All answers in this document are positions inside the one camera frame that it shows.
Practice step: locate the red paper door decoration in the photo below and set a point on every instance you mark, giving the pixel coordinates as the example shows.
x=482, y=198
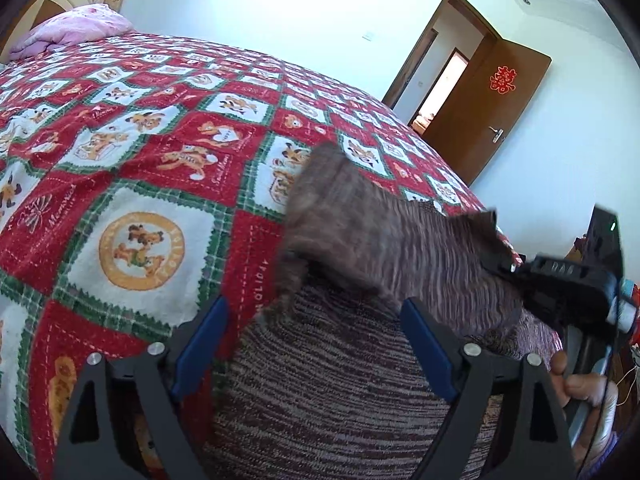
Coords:
x=502, y=79

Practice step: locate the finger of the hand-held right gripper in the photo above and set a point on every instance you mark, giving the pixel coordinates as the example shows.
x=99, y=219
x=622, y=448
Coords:
x=500, y=262

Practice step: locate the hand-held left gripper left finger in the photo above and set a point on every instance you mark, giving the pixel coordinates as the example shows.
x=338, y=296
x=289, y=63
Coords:
x=200, y=352

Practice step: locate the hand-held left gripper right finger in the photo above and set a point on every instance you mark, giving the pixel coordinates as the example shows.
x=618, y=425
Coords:
x=425, y=345

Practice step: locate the brown striped knit sweater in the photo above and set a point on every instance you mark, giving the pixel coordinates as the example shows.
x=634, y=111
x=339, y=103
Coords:
x=345, y=370

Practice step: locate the brown wooden door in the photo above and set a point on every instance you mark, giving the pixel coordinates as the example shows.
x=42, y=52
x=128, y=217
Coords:
x=475, y=115

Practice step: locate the brown door frame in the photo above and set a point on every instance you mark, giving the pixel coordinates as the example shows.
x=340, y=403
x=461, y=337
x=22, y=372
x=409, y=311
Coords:
x=400, y=75

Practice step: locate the person's right hand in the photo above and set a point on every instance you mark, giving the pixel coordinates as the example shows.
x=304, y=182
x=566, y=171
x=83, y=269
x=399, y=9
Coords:
x=580, y=385

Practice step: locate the red printed bed blanket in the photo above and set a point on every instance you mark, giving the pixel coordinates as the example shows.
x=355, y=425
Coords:
x=135, y=185

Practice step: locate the wooden headboard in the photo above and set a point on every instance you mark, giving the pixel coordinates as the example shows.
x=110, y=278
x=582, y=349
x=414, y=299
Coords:
x=37, y=7

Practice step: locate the pink pillow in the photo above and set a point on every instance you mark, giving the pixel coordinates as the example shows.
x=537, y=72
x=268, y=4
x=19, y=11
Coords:
x=70, y=27

